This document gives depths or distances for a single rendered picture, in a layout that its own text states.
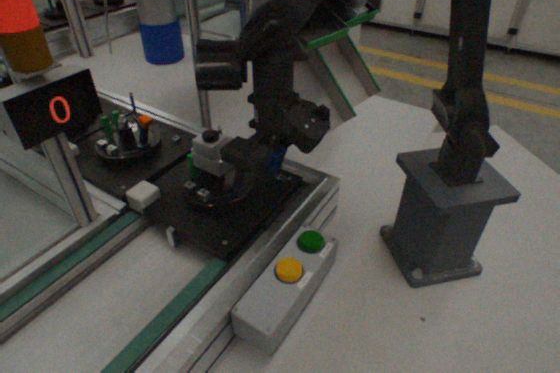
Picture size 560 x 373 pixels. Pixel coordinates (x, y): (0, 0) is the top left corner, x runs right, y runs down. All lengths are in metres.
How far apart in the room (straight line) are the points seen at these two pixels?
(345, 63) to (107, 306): 0.76
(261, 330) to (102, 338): 0.24
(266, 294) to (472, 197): 0.35
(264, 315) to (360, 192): 0.44
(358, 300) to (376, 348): 0.09
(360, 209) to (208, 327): 0.45
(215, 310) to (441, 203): 0.37
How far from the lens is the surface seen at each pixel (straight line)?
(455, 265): 0.79
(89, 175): 0.87
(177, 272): 0.70
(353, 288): 0.75
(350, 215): 0.87
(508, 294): 0.83
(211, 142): 0.68
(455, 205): 0.64
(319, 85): 0.92
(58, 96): 0.60
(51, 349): 0.69
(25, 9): 0.57
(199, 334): 0.58
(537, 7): 4.58
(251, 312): 0.59
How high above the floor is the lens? 1.46
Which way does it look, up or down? 37 degrees down
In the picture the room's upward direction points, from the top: straight up
